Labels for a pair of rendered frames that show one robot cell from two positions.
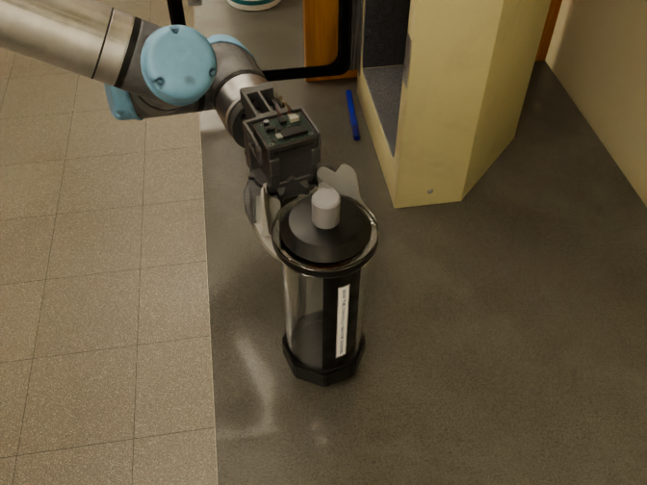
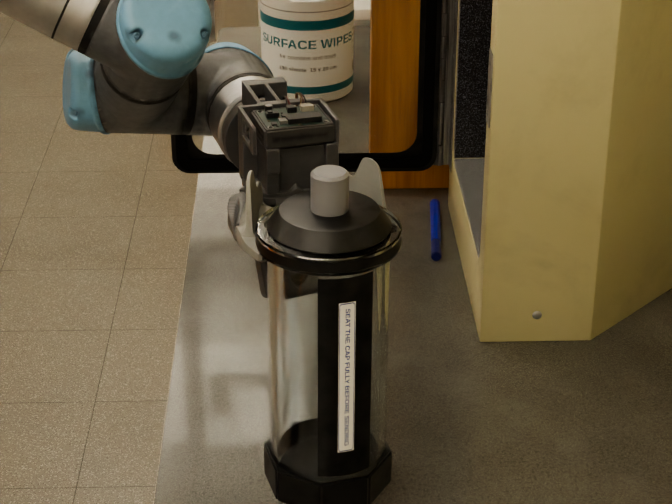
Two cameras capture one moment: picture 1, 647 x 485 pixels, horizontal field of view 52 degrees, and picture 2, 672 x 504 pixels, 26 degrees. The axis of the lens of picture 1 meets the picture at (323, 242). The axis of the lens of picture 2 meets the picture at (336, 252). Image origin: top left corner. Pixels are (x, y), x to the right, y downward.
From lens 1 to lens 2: 52 cm
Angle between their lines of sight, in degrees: 22
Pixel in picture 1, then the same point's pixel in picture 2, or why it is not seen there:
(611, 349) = not seen: outside the picture
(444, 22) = (537, 30)
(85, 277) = not seen: outside the picture
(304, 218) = (301, 207)
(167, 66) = (148, 17)
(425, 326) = (499, 479)
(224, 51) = (231, 55)
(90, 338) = not seen: outside the picture
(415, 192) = (512, 315)
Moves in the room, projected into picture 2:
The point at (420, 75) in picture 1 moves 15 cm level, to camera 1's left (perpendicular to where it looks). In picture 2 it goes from (508, 108) to (344, 101)
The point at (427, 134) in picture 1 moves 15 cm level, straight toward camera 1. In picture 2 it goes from (524, 208) to (488, 278)
